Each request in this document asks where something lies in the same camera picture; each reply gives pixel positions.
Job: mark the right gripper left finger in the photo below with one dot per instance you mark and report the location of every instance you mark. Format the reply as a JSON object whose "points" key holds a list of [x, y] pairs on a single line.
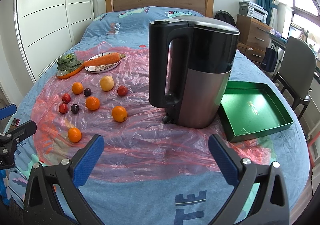
{"points": [[53, 196]]}

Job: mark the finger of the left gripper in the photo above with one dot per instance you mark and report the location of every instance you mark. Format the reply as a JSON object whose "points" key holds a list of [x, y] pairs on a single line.
{"points": [[7, 111], [22, 132]]}

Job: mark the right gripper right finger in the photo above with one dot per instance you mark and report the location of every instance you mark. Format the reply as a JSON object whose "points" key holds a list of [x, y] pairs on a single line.
{"points": [[270, 205]]}

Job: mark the red apple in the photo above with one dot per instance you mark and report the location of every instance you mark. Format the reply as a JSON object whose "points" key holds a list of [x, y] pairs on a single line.
{"points": [[66, 98], [122, 90], [63, 109]]}

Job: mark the orange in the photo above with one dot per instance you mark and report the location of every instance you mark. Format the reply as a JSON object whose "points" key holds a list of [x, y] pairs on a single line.
{"points": [[92, 103], [119, 114], [74, 135], [77, 88]]}

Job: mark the dark plum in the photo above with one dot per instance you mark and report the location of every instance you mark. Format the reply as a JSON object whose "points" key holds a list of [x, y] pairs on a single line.
{"points": [[75, 108], [87, 92]]}

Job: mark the yellow apple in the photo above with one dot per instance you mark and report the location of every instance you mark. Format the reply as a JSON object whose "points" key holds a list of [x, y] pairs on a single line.
{"points": [[106, 83]]}

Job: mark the orange oval dish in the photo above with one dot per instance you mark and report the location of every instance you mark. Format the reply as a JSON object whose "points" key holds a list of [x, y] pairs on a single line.
{"points": [[68, 75]]}

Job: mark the green leafy vegetable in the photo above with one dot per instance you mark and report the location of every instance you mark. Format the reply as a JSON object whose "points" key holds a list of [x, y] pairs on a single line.
{"points": [[69, 62]]}

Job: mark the pink plastic sheet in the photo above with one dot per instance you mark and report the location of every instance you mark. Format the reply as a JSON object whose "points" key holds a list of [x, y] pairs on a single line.
{"points": [[141, 148]]}

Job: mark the green cardboard tray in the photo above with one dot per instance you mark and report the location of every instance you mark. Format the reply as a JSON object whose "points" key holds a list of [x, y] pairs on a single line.
{"points": [[251, 110]]}

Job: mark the large orange carrot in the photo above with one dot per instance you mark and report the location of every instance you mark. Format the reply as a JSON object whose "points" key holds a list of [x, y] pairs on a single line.
{"points": [[104, 60]]}

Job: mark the white wardrobe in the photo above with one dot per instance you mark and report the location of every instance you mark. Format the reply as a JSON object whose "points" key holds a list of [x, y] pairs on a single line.
{"points": [[49, 28]]}

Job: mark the grey chair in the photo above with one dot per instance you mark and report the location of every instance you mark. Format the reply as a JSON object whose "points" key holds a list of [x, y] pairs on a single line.
{"points": [[296, 74]]}

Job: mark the dark blue tote bag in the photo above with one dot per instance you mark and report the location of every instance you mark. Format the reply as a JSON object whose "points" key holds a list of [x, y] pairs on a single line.
{"points": [[270, 59]]}

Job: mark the wooden drawer chest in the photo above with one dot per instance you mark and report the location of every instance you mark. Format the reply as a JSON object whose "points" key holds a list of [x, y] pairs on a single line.
{"points": [[254, 38]]}

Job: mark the black silver electric kettle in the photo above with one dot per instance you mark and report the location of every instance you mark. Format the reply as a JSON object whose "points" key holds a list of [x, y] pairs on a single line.
{"points": [[190, 62]]}

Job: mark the black backpack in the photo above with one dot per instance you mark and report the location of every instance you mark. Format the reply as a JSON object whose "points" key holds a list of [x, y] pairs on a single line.
{"points": [[225, 16]]}

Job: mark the white printer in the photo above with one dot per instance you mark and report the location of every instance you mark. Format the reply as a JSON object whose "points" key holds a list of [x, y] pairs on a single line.
{"points": [[253, 10]]}

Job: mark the wooden headboard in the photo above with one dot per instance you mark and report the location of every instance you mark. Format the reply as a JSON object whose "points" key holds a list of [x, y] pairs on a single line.
{"points": [[204, 7]]}

